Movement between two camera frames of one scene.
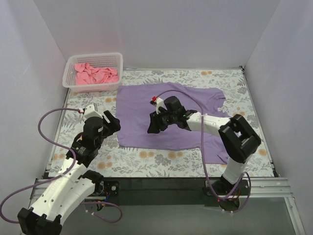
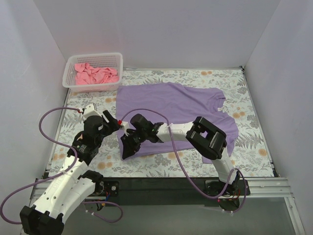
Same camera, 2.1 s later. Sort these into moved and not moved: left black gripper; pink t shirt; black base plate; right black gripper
Moved: right black gripper
Not moved: left black gripper; pink t shirt; black base plate
